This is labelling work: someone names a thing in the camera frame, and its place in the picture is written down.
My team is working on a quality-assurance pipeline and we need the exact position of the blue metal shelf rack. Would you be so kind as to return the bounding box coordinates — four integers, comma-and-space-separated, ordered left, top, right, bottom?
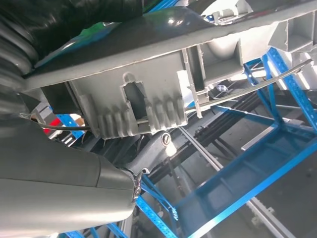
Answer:
57, 0, 317, 238

